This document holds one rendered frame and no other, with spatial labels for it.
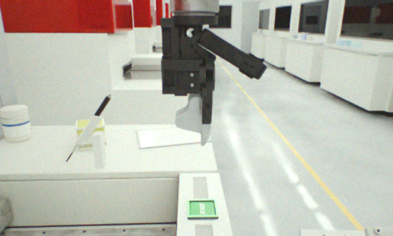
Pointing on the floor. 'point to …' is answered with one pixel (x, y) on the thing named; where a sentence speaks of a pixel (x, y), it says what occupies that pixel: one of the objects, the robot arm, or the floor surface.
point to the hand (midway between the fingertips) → (207, 137)
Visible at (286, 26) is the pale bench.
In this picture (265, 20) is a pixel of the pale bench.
